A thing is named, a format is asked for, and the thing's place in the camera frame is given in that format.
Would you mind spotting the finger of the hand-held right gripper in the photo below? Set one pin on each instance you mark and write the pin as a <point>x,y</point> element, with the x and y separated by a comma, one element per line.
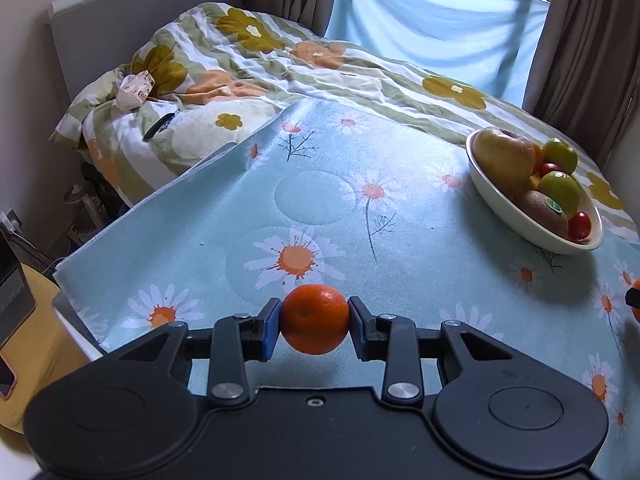
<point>634,299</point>

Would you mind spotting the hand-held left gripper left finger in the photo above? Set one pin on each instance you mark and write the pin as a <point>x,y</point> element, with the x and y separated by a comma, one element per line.
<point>271,330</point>

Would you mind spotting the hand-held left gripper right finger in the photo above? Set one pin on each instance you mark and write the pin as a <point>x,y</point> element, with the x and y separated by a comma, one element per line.
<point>356,327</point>

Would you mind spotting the large orange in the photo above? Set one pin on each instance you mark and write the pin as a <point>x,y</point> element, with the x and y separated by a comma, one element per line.
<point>636,315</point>

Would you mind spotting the small dark orange mandarin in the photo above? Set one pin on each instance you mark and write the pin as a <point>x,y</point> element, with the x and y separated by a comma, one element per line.
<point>315,320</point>

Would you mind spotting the red cherry tomato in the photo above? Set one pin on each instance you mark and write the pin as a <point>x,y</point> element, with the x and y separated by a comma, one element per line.
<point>550,169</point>
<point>580,226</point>

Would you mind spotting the brown kiwi with green sticker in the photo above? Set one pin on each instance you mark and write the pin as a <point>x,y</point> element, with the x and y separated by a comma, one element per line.
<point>542,215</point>

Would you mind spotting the large green apple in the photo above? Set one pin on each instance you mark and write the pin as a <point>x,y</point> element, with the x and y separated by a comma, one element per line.
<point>561,191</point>

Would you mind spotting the small green apple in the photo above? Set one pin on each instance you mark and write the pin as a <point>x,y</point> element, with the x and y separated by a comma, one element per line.
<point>561,155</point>

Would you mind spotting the cream bowl with bear print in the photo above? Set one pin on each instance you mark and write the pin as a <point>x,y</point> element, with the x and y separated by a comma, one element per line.
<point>495,207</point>

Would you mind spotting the yellow apple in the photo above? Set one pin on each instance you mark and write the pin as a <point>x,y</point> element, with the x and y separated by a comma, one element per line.
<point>502,160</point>

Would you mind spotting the light blue daisy tablecloth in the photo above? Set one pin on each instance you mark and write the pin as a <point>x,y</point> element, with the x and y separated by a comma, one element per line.
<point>400,260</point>

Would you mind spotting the grey round appliance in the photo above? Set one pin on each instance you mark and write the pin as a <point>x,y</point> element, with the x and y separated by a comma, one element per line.
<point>85,205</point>

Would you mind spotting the yellow wooden stool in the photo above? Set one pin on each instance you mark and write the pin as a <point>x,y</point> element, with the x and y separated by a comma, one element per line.
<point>45,330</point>

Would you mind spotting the black remote control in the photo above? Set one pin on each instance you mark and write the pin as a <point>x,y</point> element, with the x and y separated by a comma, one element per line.
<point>159,126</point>

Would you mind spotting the striped floral blanket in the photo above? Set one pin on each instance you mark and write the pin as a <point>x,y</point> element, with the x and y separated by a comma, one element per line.
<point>350,75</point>

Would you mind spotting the dark screen device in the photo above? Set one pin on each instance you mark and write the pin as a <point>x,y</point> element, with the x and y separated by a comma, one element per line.
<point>12,290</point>

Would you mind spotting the white crumpled paper packet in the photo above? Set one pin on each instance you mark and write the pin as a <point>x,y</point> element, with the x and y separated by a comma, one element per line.
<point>134,90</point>

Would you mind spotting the light blue window cloth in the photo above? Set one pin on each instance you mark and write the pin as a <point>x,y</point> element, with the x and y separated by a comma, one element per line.
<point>430,35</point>

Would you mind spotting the grey headboard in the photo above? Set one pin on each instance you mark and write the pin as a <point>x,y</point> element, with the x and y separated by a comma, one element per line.
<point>100,45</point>

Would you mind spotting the white device on headboard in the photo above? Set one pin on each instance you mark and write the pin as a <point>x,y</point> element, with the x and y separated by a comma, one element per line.
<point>67,3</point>

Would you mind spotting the white wall socket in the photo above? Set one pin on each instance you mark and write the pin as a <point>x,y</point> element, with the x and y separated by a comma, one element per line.
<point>11,219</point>

